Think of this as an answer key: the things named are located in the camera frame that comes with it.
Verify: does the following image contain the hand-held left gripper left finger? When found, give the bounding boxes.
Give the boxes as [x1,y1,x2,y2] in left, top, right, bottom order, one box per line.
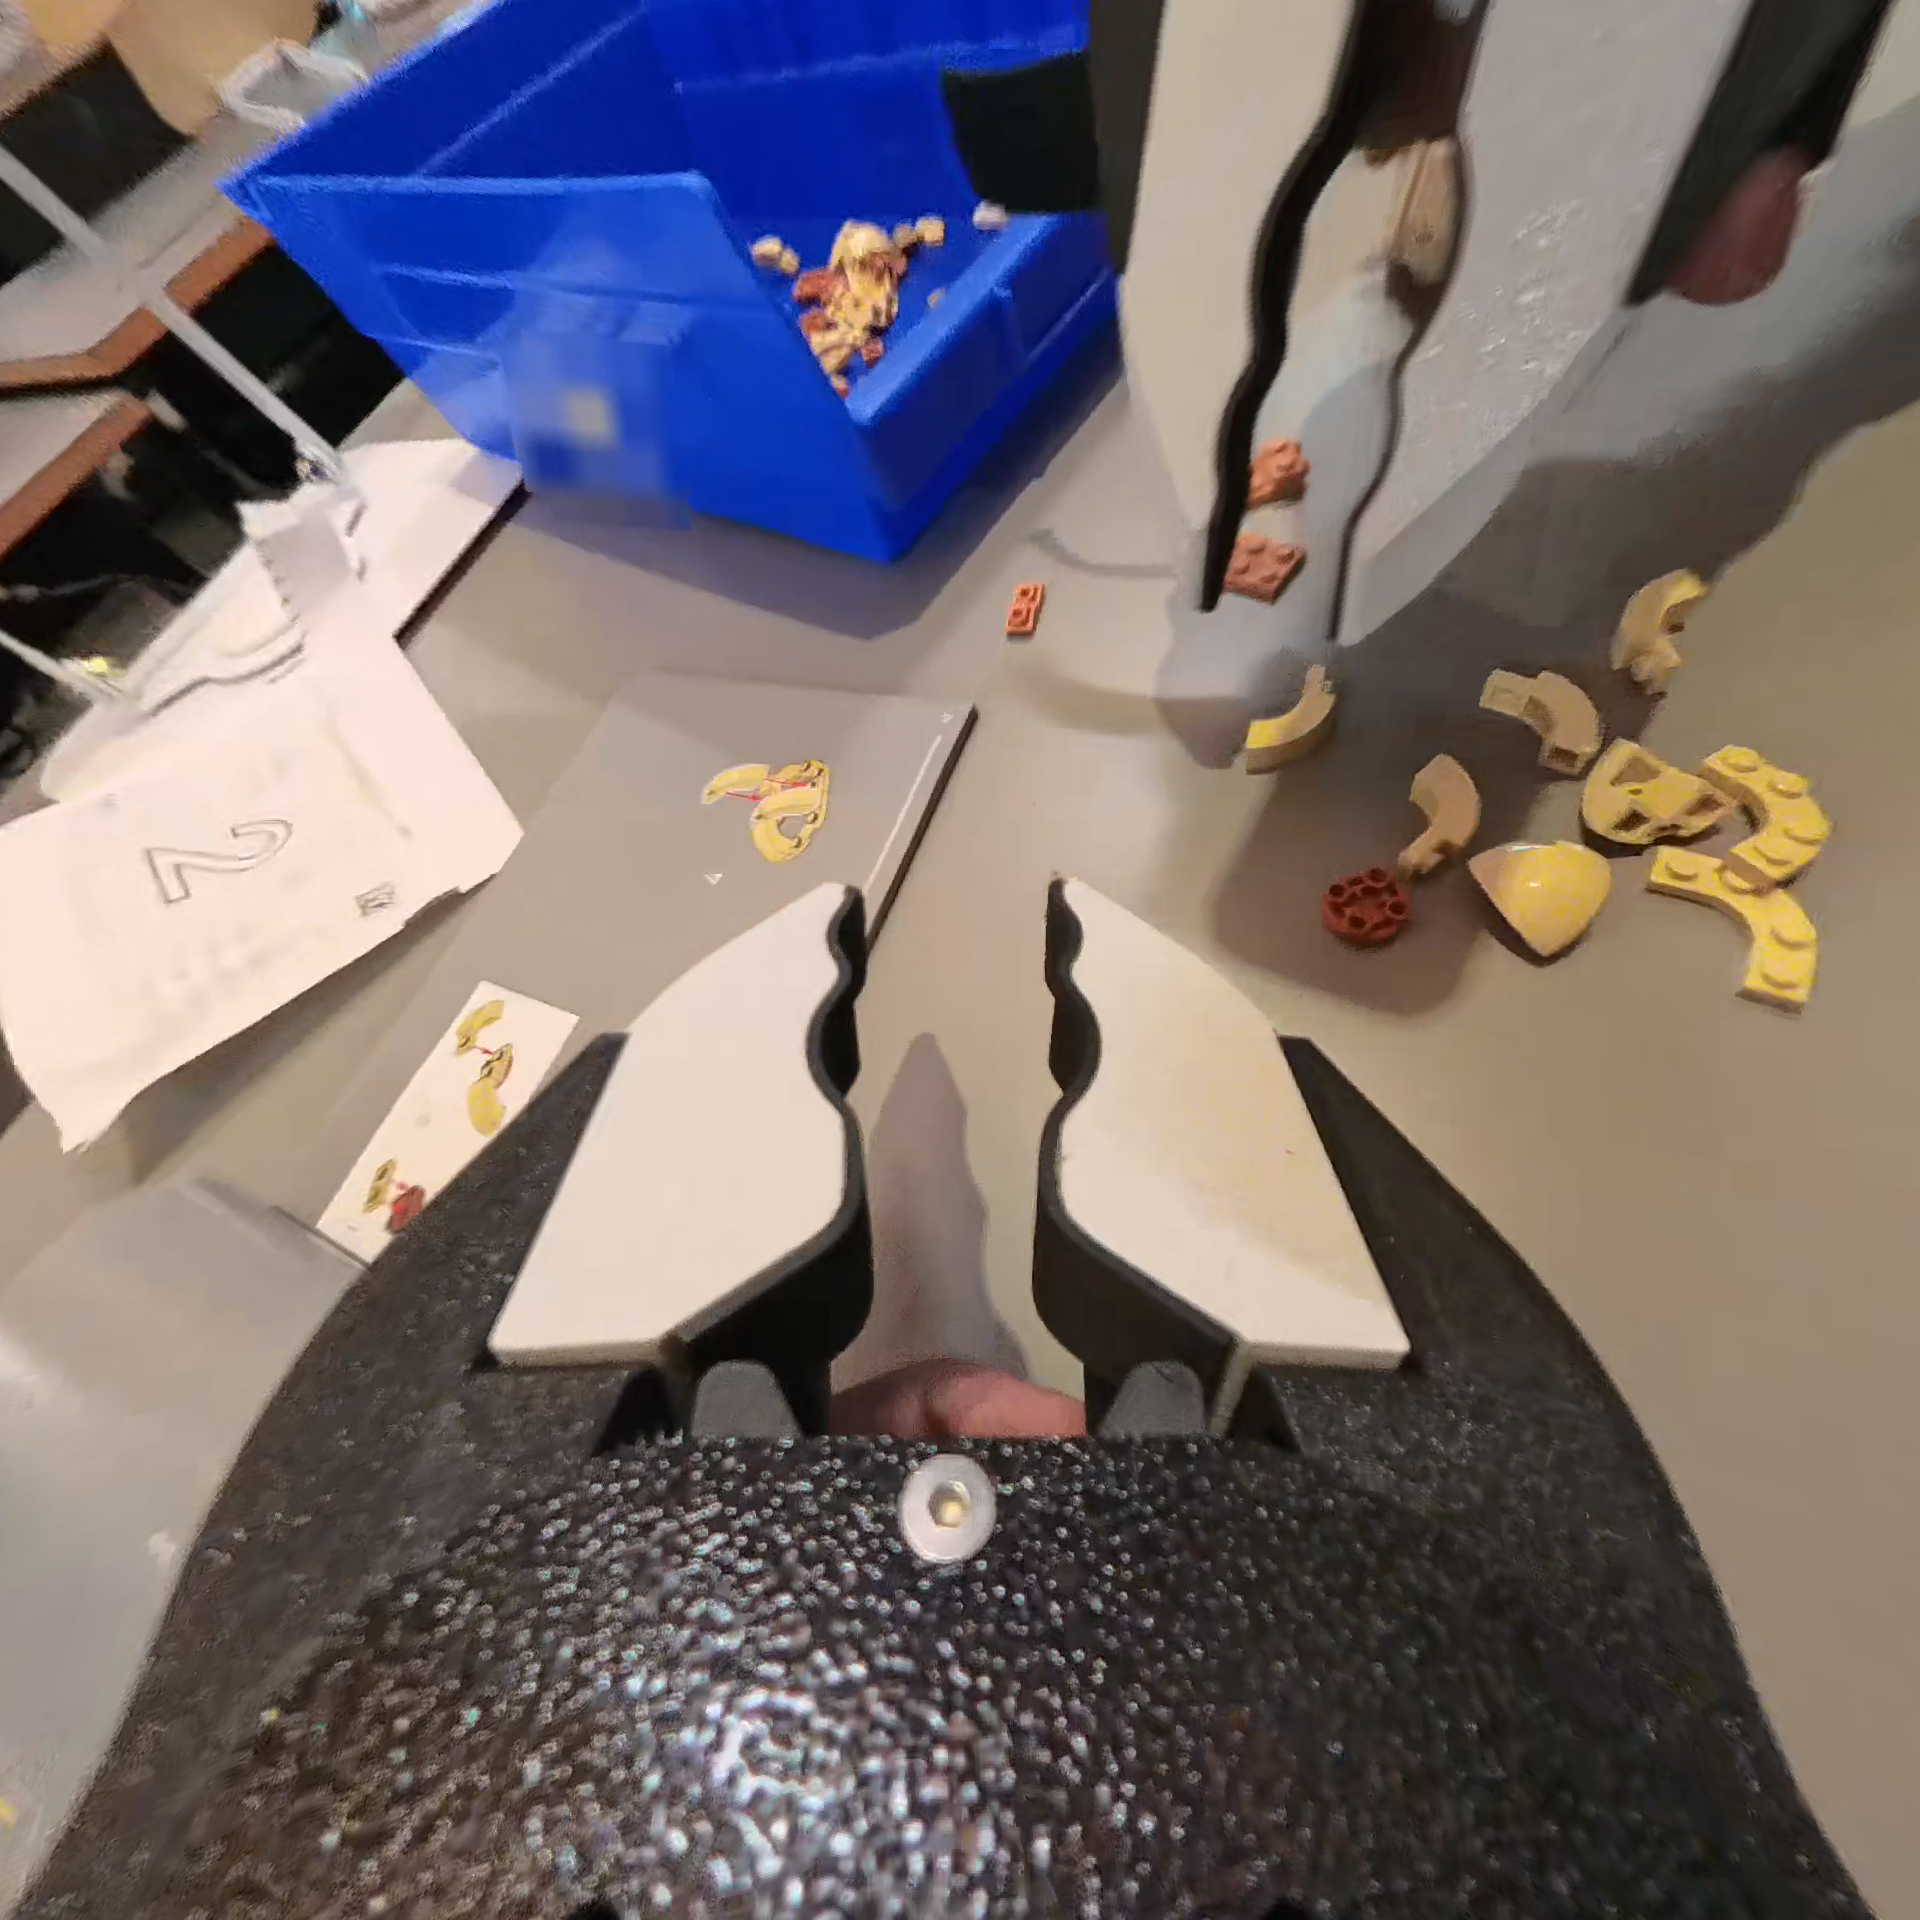
[487,880,874,1433]

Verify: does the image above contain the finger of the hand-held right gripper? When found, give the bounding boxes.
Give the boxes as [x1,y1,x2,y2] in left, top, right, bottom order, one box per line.
[1092,0,1365,616]
[1327,0,1752,648]

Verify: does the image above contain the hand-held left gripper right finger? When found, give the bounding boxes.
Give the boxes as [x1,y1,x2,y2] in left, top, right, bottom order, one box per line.
[1030,875,1412,1433]

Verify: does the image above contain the pile of small toy bricks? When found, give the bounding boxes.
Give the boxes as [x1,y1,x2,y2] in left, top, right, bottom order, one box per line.
[750,211,1007,401]

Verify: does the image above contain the blue plastic bin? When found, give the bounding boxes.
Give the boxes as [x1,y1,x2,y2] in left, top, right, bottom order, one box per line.
[222,0,1120,565]

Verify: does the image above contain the tan curved brick plate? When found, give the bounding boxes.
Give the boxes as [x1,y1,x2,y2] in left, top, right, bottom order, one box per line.
[1696,746,1836,889]
[1648,849,1818,1016]

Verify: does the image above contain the grey desk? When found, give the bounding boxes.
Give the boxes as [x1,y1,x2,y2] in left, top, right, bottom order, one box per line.
[0,345,1920,1864]

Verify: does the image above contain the person's right hand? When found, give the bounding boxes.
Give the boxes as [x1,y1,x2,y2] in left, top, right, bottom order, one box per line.
[1663,152,1809,310]

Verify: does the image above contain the person's left hand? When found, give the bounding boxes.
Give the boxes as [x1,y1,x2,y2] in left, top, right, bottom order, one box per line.
[829,1358,1088,1442]

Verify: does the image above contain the red-brown round brick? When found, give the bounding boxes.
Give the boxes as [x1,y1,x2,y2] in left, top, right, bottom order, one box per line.
[1322,867,1412,951]

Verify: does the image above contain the grey instruction booklet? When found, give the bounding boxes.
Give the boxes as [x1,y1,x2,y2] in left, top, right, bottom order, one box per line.
[0,672,980,1864]

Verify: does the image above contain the tan dome brick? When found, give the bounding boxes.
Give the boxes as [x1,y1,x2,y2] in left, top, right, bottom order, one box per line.
[1468,840,1613,961]

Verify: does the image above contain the tan quarter arch brick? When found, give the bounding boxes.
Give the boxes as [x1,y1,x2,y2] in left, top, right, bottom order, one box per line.
[1245,663,1340,778]

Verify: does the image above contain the white printed paper sheet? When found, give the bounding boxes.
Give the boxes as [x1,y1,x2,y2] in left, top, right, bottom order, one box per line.
[0,623,528,1154]

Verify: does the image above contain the tan wedge brick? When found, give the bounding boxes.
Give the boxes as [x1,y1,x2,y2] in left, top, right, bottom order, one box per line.
[1580,739,1742,846]

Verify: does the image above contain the clear plastic bag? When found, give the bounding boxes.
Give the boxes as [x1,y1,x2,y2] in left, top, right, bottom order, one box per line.
[37,504,400,805]

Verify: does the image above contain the plain white paper sheet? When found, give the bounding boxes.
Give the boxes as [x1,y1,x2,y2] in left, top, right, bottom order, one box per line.
[237,435,522,645]

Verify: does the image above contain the dark cluttered shelf rack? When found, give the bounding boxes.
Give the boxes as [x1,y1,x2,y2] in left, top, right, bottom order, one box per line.
[0,31,354,753]

